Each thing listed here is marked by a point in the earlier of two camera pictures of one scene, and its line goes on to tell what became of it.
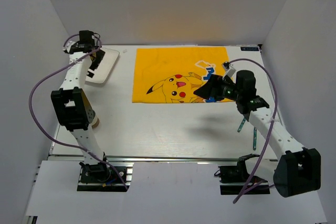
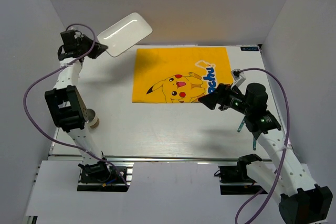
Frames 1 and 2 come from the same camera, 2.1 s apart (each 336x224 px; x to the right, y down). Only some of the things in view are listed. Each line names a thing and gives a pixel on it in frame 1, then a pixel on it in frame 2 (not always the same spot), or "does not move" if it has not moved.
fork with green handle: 241,125 does not move
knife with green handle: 254,141 does not move
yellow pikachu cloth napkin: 171,75 does not move
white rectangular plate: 104,67 → 124,34
